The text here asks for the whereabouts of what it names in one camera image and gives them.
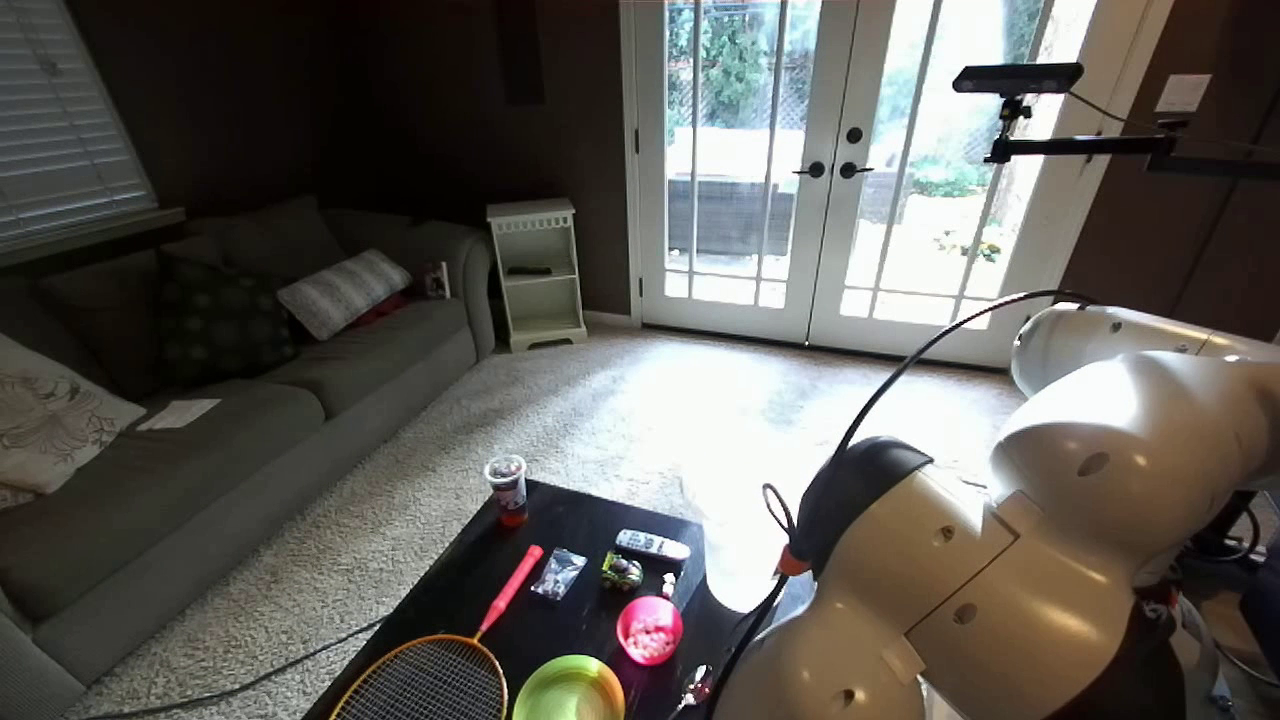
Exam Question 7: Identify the yellow-green plate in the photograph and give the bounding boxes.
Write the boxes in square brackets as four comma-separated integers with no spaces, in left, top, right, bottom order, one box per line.
[512,657,628,720]

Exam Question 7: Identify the cream square pillow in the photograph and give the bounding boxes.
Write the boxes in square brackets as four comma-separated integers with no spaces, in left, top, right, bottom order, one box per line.
[0,336,144,509]

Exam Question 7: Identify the white french doors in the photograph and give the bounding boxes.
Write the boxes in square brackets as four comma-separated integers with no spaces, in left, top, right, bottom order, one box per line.
[619,0,1173,367]

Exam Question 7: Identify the pink bowl with candy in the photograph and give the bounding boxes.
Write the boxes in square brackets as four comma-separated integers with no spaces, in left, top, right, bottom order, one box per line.
[617,598,686,669]

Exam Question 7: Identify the black camera on stand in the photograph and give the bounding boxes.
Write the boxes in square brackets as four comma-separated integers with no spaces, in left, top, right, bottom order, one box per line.
[948,61,1280,185]

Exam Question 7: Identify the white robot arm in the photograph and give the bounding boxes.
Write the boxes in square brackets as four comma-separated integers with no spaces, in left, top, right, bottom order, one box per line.
[712,304,1280,720]

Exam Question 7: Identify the black cable on robot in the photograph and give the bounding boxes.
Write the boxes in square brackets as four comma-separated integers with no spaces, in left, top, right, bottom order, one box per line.
[706,286,1112,720]

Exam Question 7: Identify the white paper on sofa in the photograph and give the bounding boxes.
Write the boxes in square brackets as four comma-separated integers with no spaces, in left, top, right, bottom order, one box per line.
[135,396,222,433]

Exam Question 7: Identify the small grey packet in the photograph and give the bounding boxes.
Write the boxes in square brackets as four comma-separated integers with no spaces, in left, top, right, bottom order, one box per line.
[617,527,693,563]

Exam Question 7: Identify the orange badminton racket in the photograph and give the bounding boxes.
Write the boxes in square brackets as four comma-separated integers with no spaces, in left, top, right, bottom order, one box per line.
[328,544,544,720]

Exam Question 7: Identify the black packet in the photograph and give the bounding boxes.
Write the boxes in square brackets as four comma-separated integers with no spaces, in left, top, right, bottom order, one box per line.
[527,548,586,601]

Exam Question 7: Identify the black floor cable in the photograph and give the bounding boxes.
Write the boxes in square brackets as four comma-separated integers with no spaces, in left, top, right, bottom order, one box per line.
[76,613,391,720]

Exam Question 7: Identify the metal spoon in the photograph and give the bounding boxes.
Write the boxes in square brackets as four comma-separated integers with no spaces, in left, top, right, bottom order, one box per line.
[667,664,712,720]

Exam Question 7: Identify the striped pillow on grey sofa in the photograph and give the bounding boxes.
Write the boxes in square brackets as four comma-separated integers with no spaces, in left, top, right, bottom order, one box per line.
[277,247,408,340]

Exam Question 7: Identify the dark patterned pillow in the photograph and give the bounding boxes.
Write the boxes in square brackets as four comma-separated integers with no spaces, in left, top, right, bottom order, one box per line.
[156,256,298,389]

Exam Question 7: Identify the grey sofa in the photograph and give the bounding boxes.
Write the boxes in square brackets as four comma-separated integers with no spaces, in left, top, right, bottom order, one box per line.
[0,195,496,720]

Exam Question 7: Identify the white small shelf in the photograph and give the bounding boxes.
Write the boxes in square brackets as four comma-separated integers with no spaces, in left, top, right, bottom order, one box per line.
[485,201,587,353]

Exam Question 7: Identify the white window blinds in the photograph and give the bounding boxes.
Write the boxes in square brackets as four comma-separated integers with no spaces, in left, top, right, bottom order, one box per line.
[0,0,156,256]

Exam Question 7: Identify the black coffee table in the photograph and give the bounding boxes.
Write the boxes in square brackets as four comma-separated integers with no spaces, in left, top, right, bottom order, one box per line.
[304,480,743,720]

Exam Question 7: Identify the cup with dark drink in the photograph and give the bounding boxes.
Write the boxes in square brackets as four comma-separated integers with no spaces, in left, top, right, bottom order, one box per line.
[485,458,527,527]

